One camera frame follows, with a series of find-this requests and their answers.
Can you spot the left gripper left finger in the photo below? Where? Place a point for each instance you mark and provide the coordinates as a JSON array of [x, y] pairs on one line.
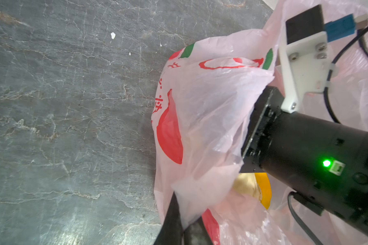
[[171, 232]]

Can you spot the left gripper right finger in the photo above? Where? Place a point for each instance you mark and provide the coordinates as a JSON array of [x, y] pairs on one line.
[[196, 234]]

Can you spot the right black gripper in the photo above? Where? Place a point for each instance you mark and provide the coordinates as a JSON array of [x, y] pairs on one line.
[[266, 109]]

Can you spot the pink plastic bag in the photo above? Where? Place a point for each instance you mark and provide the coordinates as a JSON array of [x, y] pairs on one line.
[[204, 99]]

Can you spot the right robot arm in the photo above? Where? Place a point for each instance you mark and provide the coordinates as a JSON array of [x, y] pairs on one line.
[[325, 163]]

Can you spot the pale round fruit in bag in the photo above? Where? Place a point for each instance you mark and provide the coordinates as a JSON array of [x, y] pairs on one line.
[[246, 184]]

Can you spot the yellow banana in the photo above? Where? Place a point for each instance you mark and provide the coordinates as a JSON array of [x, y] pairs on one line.
[[265, 187]]

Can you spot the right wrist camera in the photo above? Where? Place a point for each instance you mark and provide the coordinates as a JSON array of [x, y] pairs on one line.
[[303, 52]]

